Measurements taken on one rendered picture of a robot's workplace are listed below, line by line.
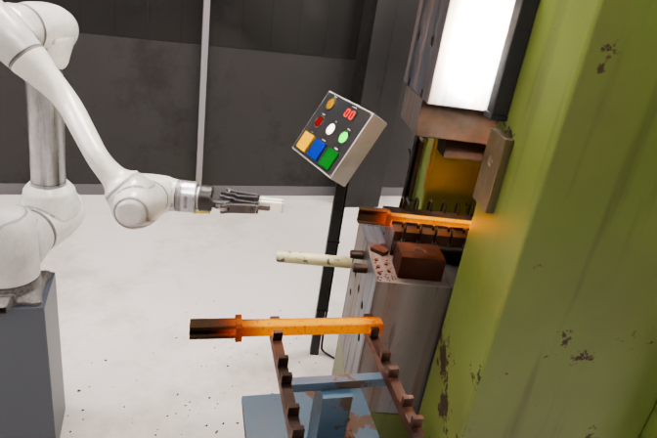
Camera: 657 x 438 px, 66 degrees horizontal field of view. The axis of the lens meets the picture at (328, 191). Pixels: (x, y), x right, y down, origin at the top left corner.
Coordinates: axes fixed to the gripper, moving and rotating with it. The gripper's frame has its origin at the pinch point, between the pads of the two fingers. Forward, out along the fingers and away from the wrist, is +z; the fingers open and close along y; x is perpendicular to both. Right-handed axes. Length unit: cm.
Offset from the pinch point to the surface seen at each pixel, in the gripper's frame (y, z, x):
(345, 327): 44.7, 18.6, -6.1
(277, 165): -238, 0, -75
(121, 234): -153, -91, -100
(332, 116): -59, 20, 13
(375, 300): 22.0, 29.9, -14.3
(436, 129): 7, 40, 29
